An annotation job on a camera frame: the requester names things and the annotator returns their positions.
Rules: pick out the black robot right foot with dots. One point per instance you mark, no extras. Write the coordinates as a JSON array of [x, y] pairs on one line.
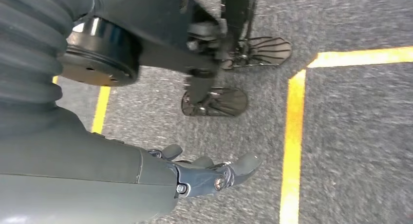
[[226, 103]]

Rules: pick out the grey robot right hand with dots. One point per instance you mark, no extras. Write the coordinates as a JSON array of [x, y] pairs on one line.
[[80, 171]]

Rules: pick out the black robot right leg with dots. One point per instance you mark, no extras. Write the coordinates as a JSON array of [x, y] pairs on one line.
[[161, 32]]

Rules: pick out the black robot foot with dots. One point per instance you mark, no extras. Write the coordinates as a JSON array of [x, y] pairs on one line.
[[226, 103], [271, 51]]

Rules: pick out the black robot left foot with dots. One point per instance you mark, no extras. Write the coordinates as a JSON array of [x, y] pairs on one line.
[[271, 51]]

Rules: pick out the black robot left leg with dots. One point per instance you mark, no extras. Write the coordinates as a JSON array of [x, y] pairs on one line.
[[237, 16]]

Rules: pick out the black robot leg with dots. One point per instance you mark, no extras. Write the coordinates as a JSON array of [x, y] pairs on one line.
[[237, 16], [161, 32]]

